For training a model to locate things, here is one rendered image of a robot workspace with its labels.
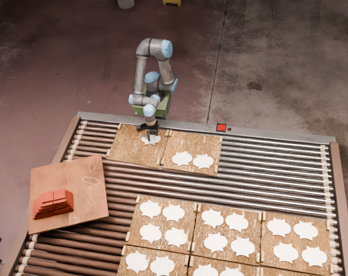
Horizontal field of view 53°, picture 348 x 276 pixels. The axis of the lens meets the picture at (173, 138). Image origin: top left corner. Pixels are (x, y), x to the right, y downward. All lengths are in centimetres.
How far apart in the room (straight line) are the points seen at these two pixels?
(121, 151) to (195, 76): 217
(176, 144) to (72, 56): 291
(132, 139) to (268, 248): 126
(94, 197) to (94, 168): 24
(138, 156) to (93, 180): 40
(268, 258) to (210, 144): 92
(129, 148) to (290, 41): 324
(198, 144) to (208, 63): 227
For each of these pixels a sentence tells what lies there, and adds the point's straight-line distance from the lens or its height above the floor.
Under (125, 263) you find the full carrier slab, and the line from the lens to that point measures 227.
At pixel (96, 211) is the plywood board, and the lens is 234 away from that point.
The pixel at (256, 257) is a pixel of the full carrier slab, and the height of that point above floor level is 94.
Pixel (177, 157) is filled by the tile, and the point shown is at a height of 95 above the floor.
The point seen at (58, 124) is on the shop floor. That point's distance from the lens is 433.
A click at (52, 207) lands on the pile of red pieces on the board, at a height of 112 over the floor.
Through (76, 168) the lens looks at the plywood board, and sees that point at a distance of 255.
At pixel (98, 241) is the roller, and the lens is 238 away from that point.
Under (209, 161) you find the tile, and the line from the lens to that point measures 256.
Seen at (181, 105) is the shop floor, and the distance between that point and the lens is 421.
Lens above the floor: 306
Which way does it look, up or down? 52 degrees down
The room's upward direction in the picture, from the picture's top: 5 degrees counter-clockwise
